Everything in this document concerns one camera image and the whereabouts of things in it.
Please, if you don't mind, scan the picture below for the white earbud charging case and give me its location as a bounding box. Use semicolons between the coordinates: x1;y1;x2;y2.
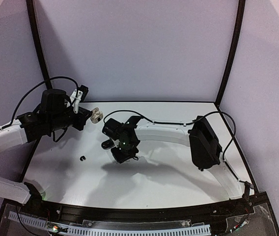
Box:
90;107;104;124

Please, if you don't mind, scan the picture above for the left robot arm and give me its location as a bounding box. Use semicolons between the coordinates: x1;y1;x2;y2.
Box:
0;86;92;204

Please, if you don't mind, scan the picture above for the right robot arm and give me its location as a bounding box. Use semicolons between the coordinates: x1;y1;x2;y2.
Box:
101;113;254;201

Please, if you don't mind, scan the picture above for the black earbud charging case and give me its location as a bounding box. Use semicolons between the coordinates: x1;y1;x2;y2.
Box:
101;139;115;150

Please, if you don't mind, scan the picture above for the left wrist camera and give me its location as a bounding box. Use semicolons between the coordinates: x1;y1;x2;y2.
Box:
79;85;89;102

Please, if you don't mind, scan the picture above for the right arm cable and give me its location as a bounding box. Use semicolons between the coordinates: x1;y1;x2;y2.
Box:
104;110;236;158

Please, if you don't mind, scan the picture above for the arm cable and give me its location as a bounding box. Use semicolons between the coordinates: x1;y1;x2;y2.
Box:
104;110;236;158
10;76;80;143

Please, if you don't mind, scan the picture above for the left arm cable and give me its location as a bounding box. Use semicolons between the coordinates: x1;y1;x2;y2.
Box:
10;76;80;143

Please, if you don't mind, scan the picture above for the white slotted cable duct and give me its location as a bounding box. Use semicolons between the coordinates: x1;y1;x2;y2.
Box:
6;211;211;236

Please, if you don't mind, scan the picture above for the black front frame rail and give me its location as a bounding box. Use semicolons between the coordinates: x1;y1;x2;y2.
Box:
41;200;236;223

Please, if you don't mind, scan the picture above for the left black frame post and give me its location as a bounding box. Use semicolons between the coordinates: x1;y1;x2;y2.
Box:
26;0;53;89

